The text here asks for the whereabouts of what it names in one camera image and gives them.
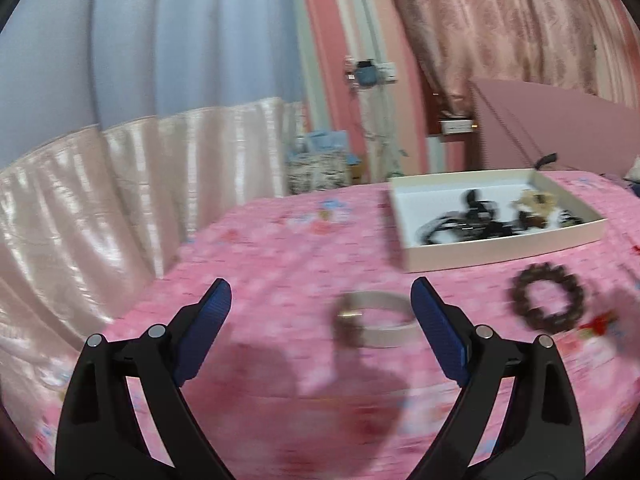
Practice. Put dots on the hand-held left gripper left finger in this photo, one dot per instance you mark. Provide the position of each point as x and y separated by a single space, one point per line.
205 330

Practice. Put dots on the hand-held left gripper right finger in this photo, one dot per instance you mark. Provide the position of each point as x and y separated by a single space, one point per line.
440 330

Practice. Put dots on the wristwatch with beige band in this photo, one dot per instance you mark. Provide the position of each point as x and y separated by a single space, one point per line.
385 335

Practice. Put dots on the shallow white cardboard box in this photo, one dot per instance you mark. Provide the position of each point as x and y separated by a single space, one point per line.
500 255

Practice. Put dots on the black hair claw clip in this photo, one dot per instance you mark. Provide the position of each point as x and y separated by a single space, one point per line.
475 205

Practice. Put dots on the small brown hair clip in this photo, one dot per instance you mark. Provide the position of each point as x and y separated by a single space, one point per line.
532 221

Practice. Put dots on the beige scrunchie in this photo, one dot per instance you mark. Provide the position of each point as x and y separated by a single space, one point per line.
537 201

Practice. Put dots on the small black hair clip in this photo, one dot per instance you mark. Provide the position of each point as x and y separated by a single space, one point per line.
569 218

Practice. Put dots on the pink floral bedsheet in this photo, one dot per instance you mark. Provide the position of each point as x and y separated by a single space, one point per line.
280 260

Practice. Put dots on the white satin curtain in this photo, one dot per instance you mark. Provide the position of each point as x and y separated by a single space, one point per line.
100 200

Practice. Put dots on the brown cardboard box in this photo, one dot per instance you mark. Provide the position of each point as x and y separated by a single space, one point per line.
356 172

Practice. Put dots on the black and white floral bag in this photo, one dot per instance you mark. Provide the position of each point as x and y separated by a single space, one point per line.
317 175

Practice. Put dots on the small black object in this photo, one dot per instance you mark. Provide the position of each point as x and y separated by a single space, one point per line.
546 160

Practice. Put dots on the white power strip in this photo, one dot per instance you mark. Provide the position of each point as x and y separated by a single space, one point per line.
456 126

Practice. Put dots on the light blue paper box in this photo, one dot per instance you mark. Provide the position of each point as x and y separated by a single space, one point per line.
327 142

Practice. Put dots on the pink headboard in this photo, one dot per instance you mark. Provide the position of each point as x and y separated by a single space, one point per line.
550 125

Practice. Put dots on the white cloth bundle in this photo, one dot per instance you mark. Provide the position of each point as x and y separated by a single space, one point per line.
633 171

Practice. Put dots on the blue charger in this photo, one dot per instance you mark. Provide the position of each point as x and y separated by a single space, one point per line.
366 75

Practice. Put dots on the pale blue curtain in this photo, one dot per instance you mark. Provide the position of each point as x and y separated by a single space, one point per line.
150 35

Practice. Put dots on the pink patterned curtain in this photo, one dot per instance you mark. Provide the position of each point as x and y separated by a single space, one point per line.
500 25

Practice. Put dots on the white wall socket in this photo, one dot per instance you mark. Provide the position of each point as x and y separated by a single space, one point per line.
388 72

